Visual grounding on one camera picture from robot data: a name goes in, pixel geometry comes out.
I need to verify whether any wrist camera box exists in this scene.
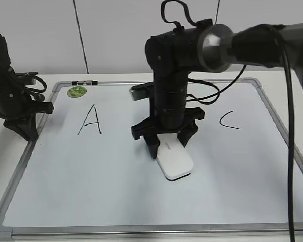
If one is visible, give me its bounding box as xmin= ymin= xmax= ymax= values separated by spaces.
xmin=15 ymin=72 xmax=38 ymax=86
xmin=130 ymin=82 xmax=154 ymax=101

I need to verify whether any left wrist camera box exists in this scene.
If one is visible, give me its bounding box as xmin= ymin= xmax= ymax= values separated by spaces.
xmin=15 ymin=72 xmax=38 ymax=86

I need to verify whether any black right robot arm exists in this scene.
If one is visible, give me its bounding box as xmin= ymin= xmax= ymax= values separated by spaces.
xmin=131 ymin=20 xmax=303 ymax=158

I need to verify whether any white board eraser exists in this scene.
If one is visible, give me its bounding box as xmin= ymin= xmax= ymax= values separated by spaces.
xmin=157 ymin=134 xmax=194 ymax=181

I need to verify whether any black silver board hanger clip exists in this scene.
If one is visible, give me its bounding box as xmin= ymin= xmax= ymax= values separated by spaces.
xmin=71 ymin=80 xmax=98 ymax=86

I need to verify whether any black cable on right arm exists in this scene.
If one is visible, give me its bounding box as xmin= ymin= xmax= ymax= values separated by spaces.
xmin=161 ymin=0 xmax=296 ymax=242

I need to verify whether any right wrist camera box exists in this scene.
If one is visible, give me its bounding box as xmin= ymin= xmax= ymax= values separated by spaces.
xmin=130 ymin=82 xmax=154 ymax=101

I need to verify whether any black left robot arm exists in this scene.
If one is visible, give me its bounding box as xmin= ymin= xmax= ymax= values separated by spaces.
xmin=0 ymin=34 xmax=54 ymax=141

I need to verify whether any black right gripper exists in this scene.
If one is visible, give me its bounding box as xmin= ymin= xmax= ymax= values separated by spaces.
xmin=131 ymin=73 xmax=205 ymax=159

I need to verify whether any green round magnet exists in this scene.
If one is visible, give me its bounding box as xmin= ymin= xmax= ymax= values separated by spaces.
xmin=66 ymin=86 xmax=87 ymax=98

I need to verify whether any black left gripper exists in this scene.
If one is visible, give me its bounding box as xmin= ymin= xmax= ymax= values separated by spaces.
xmin=0 ymin=73 xmax=54 ymax=141

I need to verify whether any white board with grey frame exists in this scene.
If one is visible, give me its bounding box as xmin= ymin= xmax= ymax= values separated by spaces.
xmin=0 ymin=78 xmax=288 ymax=240

